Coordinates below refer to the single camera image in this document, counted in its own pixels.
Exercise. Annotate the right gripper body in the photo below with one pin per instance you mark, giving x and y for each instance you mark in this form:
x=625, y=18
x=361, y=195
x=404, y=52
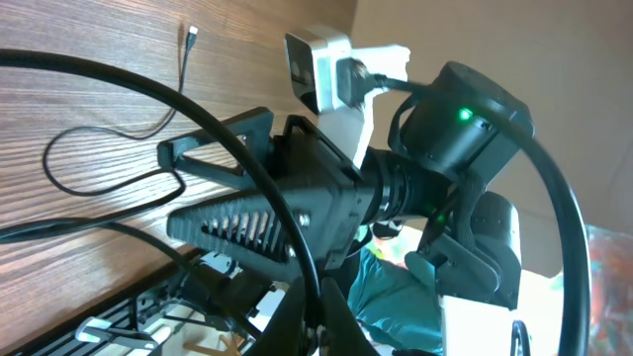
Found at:
x=323, y=188

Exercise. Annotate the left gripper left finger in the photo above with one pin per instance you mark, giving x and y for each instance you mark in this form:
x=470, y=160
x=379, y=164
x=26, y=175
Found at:
x=284, y=334

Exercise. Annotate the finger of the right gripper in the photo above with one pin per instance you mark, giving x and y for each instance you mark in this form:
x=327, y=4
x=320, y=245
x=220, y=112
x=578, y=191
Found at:
x=243, y=226
x=198, y=153

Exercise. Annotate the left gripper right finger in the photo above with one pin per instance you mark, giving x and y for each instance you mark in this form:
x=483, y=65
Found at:
x=343, y=336

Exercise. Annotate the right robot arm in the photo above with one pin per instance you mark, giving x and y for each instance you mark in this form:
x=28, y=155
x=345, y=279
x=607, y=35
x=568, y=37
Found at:
x=442, y=154

